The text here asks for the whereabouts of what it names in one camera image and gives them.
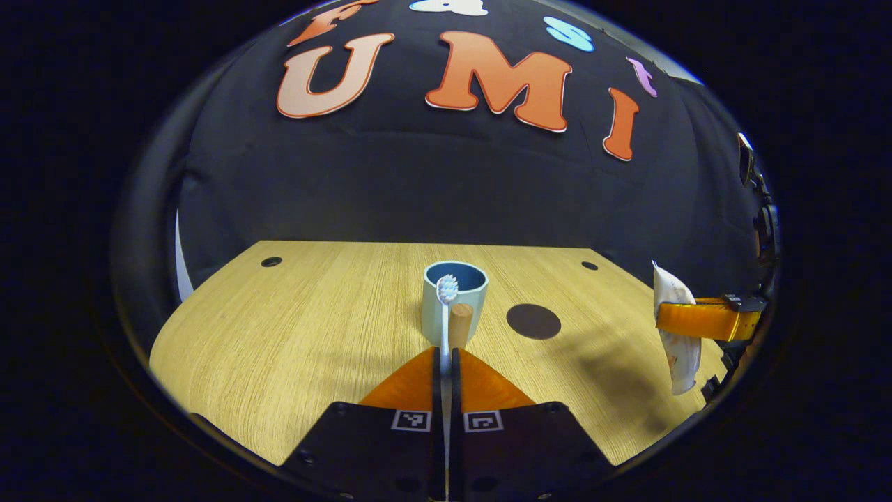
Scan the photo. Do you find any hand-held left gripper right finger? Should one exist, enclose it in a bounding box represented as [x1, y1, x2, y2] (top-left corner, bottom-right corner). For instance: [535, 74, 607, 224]
[449, 347, 617, 502]

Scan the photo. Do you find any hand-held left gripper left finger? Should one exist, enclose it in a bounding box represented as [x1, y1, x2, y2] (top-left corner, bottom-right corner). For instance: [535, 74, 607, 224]
[279, 347, 447, 502]

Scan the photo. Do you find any white toothpaste tube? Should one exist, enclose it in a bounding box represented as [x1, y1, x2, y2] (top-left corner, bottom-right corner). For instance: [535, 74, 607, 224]
[652, 260, 702, 396]

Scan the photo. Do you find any pale blue cup wooden handle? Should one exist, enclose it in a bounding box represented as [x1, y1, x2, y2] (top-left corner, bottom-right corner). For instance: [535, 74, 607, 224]
[421, 261, 489, 348]

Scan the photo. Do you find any white toothbrush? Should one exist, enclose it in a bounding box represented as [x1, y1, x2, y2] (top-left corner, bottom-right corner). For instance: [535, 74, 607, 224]
[436, 274, 461, 489]

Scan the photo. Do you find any dark brown round coaster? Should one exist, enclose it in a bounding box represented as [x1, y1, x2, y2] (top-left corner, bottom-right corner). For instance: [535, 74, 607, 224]
[506, 303, 562, 341]

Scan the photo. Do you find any black backdrop cloth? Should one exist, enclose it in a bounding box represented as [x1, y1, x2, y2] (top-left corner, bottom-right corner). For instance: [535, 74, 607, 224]
[115, 0, 781, 349]

